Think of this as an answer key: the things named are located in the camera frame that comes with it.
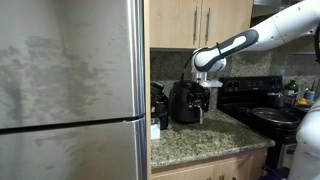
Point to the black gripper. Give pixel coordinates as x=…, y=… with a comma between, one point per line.
x=200, y=101

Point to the wooden lower cabinet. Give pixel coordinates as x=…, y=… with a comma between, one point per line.
x=240, y=166

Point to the black electric stove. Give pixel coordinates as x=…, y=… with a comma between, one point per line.
x=239, y=95

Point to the stainless steel refrigerator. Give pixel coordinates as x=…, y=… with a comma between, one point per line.
x=72, y=101

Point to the wooden upper cabinet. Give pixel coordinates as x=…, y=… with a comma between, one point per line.
x=191, y=24

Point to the black frying pan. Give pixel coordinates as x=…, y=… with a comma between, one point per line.
x=275, y=116

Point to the wooden cabinet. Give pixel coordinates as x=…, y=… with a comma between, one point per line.
x=240, y=166
x=191, y=24

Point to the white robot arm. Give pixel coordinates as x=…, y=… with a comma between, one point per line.
x=299, y=20

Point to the green jar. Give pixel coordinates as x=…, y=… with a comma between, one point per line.
x=291, y=88

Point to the black air fryer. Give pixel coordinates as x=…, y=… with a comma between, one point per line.
x=178, y=107

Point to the black coffee maker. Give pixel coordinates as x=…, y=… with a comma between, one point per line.
x=159, y=104

